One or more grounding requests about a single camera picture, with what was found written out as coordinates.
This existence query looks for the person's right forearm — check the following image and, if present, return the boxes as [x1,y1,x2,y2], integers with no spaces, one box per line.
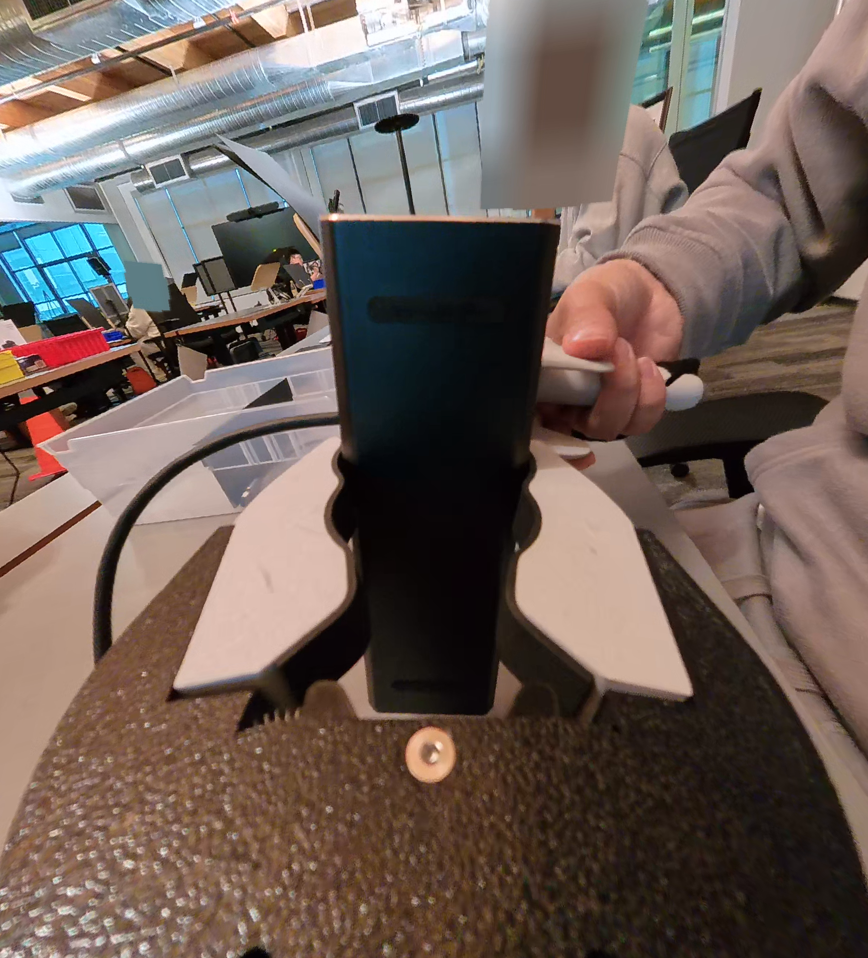
[614,0,868,353]

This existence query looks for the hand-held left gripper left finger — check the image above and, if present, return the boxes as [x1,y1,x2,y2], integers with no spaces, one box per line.
[172,436,369,708]

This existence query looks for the grey metal USB hub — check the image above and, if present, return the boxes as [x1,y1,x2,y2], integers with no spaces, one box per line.
[318,213,562,716]
[210,438,341,510]

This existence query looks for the grey monitor on stand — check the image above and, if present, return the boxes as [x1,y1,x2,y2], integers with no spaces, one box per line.
[90,284,130,330]

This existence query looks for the grey angled panel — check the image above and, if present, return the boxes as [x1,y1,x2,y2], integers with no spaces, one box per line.
[216,135,324,222]

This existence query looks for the small framed screen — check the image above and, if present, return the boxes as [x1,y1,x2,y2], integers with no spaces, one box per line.
[193,256,236,298]

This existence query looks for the black USB cable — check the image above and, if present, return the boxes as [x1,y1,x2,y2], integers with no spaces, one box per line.
[93,412,341,663]

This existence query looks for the black office chair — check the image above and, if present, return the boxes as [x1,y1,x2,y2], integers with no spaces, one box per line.
[629,88,830,501]
[161,284,203,353]

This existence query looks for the white desk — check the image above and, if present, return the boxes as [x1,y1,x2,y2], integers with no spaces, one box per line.
[0,445,704,937]

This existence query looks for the orange traffic cone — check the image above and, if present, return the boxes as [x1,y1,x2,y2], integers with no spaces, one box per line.
[18,397,68,480]

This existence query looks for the large black monitor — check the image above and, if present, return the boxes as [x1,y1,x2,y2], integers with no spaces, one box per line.
[212,210,323,281]

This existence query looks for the person's right hand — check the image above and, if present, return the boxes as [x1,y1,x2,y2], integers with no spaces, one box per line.
[539,258,685,443]

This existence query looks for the black floor lamp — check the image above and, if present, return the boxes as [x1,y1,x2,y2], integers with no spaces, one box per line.
[374,112,420,218]

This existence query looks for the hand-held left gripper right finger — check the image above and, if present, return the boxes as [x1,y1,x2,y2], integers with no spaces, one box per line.
[507,440,694,721]

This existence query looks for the large grid window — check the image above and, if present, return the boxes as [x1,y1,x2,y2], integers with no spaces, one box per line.
[0,225,124,315]

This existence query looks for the clear plastic bin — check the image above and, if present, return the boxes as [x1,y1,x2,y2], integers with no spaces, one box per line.
[37,348,341,525]

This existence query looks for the large silver duct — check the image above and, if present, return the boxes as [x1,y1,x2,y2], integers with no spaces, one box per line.
[0,33,489,184]

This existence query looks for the glass door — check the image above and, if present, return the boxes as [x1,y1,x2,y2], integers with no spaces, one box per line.
[632,0,730,128]

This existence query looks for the thin silver duct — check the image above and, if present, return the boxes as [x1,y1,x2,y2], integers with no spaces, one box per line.
[11,78,487,203]

